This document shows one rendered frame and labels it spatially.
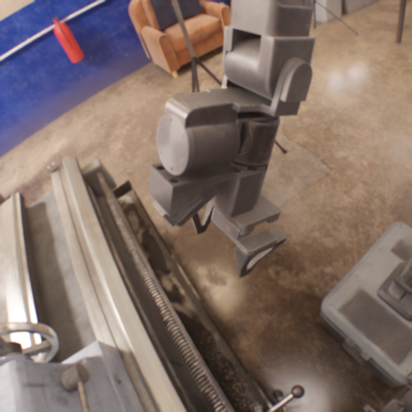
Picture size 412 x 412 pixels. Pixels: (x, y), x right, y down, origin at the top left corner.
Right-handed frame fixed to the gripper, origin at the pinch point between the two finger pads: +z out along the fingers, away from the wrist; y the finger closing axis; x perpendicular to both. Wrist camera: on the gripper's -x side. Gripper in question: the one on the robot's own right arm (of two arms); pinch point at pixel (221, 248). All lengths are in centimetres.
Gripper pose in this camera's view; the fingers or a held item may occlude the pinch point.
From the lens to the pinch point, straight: 42.6
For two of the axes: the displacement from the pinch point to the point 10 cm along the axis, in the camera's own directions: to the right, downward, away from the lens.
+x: 7.8, -2.3, 5.8
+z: -1.7, 8.2, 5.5
